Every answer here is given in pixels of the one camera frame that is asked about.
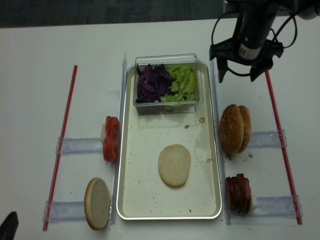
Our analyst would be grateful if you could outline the white tomato pusher block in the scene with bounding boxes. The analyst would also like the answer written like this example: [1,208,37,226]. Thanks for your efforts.
[100,124,107,144]

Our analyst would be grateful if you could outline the purple cabbage pieces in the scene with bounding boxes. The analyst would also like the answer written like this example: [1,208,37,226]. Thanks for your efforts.
[135,64,173,104]

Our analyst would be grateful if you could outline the upright bun half left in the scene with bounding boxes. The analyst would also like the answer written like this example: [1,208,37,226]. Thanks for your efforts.
[84,177,111,231]

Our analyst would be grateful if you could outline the sesame bun front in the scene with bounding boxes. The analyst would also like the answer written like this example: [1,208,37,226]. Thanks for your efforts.
[220,104,244,154]

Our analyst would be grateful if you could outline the white patty pusher block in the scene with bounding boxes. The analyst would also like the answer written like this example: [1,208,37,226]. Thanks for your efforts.
[248,195,257,214]

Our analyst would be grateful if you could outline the tomato slice stack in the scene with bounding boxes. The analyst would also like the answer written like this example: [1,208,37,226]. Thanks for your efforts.
[103,116,120,162]

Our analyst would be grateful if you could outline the left lower clear pusher track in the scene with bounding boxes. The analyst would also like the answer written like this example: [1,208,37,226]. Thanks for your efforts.
[42,201,86,223]

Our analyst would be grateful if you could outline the meat patty slice stack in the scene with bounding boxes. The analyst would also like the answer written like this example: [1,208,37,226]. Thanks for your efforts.
[225,173,252,215]

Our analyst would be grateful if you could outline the clear pusher track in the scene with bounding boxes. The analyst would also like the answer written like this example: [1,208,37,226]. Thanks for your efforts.
[55,137,103,155]
[247,129,287,149]
[42,201,86,223]
[249,195,303,218]

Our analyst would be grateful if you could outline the right red rail strip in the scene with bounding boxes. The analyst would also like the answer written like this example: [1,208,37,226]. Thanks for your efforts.
[265,70,303,225]

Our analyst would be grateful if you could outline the sesame bun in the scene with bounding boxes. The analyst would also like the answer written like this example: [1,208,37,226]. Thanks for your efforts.
[220,104,244,154]
[237,105,252,154]

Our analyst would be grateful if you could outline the metal baking tray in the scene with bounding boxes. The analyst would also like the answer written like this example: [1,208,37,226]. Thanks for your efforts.
[116,62,222,221]

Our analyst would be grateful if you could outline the red rail strip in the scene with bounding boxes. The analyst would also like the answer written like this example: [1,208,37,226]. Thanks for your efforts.
[265,70,303,225]
[42,65,78,232]

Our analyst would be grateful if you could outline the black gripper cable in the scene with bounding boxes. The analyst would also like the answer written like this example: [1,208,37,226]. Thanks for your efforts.
[211,7,299,77]

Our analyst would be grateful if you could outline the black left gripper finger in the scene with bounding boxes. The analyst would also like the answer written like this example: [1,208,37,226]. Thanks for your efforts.
[0,211,19,240]

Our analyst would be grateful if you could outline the bottom bun on tray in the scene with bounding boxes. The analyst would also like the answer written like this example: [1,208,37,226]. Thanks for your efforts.
[157,144,191,188]

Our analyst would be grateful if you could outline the left upper clear pusher track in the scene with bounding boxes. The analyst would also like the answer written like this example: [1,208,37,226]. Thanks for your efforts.
[55,137,103,155]

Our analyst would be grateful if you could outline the left red rail strip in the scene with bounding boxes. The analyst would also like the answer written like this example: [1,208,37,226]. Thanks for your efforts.
[42,65,78,232]

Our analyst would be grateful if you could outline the green lettuce leaves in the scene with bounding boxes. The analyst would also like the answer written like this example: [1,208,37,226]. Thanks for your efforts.
[160,64,197,103]

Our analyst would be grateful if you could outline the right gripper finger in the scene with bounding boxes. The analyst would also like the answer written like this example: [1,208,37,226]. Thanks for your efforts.
[216,59,229,83]
[249,65,272,82]

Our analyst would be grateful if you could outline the right lower clear pusher track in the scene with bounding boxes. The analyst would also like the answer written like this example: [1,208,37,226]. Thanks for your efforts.
[249,195,303,218]

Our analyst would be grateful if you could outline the left clear long divider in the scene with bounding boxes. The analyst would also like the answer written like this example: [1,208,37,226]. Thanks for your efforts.
[109,53,128,225]

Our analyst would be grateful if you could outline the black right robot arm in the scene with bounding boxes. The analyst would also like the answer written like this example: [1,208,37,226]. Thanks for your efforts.
[209,0,320,83]

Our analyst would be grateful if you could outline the sesame bun rear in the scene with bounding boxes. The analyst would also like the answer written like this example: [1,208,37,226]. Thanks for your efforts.
[237,105,252,154]

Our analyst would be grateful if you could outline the clear plastic salad container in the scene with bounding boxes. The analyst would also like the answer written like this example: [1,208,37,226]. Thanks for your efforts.
[133,53,204,115]

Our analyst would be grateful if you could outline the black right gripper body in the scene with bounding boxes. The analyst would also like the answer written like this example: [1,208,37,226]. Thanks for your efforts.
[209,7,284,67]

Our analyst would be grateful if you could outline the right upper clear pusher track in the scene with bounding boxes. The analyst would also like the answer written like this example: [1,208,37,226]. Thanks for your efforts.
[247,129,287,149]

